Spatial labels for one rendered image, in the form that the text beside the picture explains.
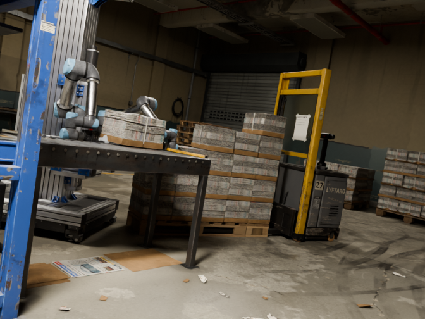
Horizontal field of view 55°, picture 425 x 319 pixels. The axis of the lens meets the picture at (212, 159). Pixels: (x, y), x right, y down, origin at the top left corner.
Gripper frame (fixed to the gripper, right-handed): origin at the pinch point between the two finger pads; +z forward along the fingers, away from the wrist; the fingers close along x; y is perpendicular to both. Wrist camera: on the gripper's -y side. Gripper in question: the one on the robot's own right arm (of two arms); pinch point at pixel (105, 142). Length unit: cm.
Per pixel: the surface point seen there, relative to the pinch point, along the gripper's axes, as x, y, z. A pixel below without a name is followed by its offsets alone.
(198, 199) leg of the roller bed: -62, -30, 43
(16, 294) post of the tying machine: -84, -68, -89
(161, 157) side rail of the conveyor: -64, -2, 1
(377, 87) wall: 119, 192, 766
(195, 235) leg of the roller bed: -64, -56, 44
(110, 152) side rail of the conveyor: -64, -1, -37
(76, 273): -45, -79, -35
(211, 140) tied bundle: 1, 13, 114
